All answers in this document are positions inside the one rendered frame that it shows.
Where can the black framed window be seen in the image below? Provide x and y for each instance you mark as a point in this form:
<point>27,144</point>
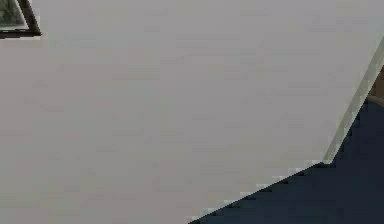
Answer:
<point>13,15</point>

